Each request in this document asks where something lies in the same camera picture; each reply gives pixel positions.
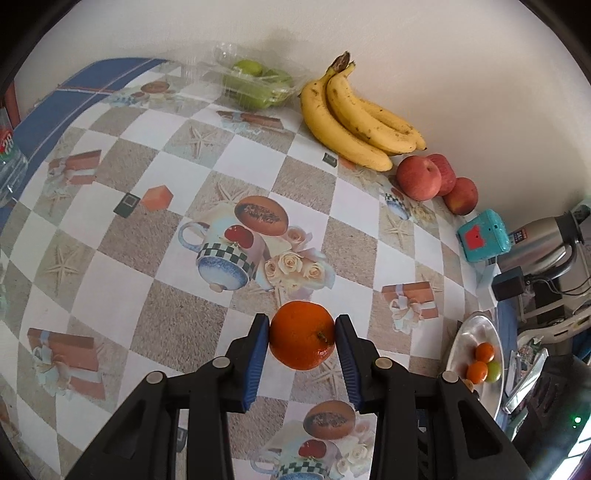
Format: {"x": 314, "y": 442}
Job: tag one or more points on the green mango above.
{"x": 495, "y": 371}

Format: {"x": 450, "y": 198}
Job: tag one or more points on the clear container of green fruit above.
{"x": 254, "y": 85}

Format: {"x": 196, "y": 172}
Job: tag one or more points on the orange tangerine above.
{"x": 302, "y": 334}
{"x": 485, "y": 352}
{"x": 477, "y": 372}

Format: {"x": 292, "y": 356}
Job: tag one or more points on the white power strip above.
{"x": 487, "y": 281}

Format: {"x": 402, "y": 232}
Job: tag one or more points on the teal plastic box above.
{"x": 485, "y": 235}

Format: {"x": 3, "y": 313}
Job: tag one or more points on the white plastic frame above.
{"x": 554, "y": 323}

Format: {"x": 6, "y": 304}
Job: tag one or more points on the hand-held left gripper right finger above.
{"x": 347, "y": 364}

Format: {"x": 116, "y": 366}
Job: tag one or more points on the dark red apple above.
{"x": 463, "y": 197}
{"x": 448, "y": 173}

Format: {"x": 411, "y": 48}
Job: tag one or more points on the black power adapter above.
{"x": 508, "y": 284}

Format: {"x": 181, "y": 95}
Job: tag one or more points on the yellow banana bunch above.
{"x": 351, "y": 143}

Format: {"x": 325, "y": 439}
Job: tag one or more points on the pale red apple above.
{"x": 418, "y": 179}

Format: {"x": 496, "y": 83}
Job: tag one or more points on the clear glass mug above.
{"x": 11, "y": 166}

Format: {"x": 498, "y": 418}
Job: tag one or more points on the round metal plate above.
{"x": 461, "y": 348}

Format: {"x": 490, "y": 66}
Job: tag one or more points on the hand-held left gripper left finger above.
{"x": 256, "y": 360}

